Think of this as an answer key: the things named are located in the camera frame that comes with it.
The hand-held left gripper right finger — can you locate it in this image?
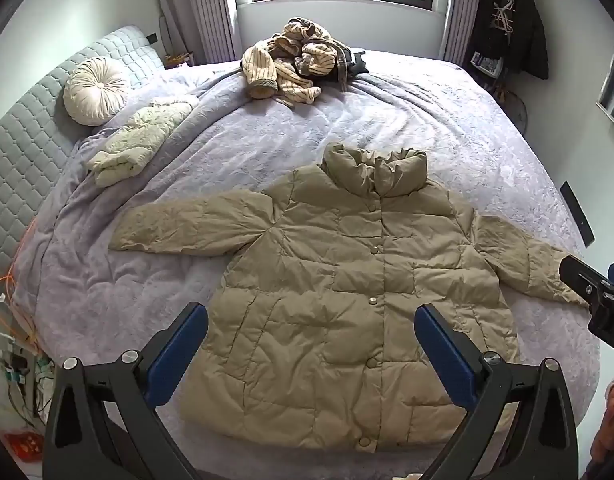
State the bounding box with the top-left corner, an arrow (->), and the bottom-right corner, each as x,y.
413,302 -> 580,480

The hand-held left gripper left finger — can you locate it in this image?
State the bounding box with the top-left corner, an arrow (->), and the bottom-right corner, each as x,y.
42,301 -> 210,480

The khaki puffer jacket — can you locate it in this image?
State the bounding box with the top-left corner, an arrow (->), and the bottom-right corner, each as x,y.
108,142 -> 590,456

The black bedside panel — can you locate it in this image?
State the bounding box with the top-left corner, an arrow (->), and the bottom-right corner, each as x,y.
560,180 -> 594,247

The person's clothing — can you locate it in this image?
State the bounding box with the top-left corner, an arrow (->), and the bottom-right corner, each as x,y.
588,374 -> 614,480

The red packet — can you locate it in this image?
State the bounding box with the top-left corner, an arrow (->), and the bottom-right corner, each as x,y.
2,430 -> 45,461

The cream quilted garment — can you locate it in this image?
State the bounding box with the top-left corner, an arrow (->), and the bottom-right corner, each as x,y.
84,97 -> 200,188

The small framed picture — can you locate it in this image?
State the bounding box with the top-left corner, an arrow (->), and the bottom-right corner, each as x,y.
470,51 -> 505,78

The lavender bed blanket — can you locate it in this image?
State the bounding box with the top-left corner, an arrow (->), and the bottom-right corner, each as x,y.
9,50 -> 602,466

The grey quilted headboard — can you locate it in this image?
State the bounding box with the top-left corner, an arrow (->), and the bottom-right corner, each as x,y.
0,25 -> 164,273

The round cream pillow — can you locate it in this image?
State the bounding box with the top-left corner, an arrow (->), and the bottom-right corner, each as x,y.
63,57 -> 130,127

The grey pleated curtain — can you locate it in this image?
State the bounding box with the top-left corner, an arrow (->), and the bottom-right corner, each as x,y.
439,0 -> 487,66
152,0 -> 238,66

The dark garment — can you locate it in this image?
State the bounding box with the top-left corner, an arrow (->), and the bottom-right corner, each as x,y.
332,47 -> 370,83

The orange cable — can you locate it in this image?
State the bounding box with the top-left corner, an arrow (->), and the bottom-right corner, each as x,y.
0,217 -> 42,356

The wall monitor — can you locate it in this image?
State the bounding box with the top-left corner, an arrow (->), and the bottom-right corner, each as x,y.
596,49 -> 614,136

